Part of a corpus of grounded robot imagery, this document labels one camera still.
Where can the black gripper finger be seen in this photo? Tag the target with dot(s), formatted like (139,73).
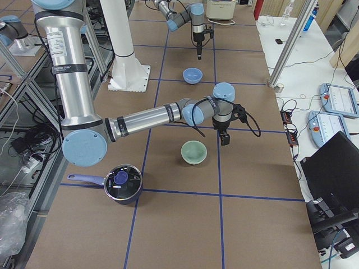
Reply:
(199,50)
(224,138)

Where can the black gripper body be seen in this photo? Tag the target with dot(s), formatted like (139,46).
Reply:
(198,38)
(221,127)

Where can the blue bowl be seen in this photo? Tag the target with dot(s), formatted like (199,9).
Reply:
(192,75)

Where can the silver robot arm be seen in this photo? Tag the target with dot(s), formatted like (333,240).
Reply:
(87,135)
(192,13)

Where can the green bowl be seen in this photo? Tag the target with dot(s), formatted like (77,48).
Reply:
(193,152)

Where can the cream and chrome toaster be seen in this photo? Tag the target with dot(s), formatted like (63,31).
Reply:
(220,10)

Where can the small metal cylinder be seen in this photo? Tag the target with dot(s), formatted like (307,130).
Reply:
(279,88)

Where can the clear plastic bottle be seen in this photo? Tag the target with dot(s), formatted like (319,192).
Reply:
(287,12)

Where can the lower blue teach pendant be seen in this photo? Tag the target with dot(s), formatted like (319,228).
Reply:
(323,126)

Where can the blue teach pendant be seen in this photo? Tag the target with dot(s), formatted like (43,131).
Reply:
(339,99)
(323,126)

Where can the dark blue saucepan with lid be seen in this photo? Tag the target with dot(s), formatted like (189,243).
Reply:
(122,184)

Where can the black laptop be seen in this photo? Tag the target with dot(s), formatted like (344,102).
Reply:
(333,169)

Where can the blue water bottle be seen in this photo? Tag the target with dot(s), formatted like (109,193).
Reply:
(311,17)

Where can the upper blue teach pendant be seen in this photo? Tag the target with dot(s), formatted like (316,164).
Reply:
(339,99)

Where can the black monitor stand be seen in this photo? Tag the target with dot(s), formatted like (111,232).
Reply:
(334,226)

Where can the crumpled clear plastic bag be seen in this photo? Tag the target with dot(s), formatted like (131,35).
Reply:
(14,215)

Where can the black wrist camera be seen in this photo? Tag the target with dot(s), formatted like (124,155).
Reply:
(239,112)
(210,31)

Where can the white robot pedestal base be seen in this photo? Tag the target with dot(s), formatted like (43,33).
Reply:
(128,74)

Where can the aluminium frame post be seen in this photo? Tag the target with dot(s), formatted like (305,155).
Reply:
(291,41)

